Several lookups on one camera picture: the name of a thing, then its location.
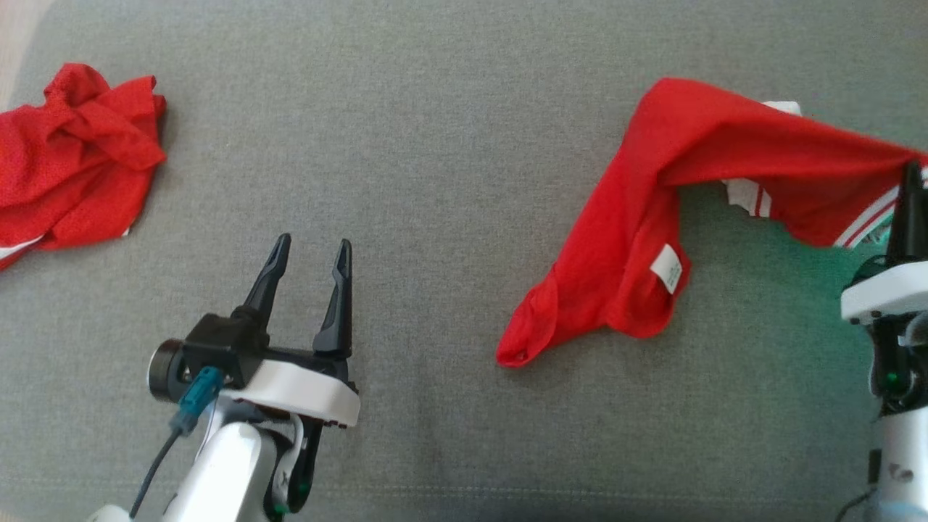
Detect teal plug cable left camera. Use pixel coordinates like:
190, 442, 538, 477
129, 366, 223, 520

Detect red jersey white striped trim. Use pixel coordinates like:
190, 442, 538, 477
496, 78, 928, 368

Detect red mesh shorts white band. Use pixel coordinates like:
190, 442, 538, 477
0, 63, 167, 271

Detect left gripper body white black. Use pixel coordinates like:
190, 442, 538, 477
217, 347, 361, 428

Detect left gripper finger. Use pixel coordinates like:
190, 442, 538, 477
313, 239, 355, 357
241, 233, 292, 326

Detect large grey sofa seat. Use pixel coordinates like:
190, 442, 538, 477
0, 0, 928, 522

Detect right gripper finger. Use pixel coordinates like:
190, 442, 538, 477
886, 161, 928, 263

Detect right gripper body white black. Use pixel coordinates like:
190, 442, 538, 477
841, 257, 928, 415

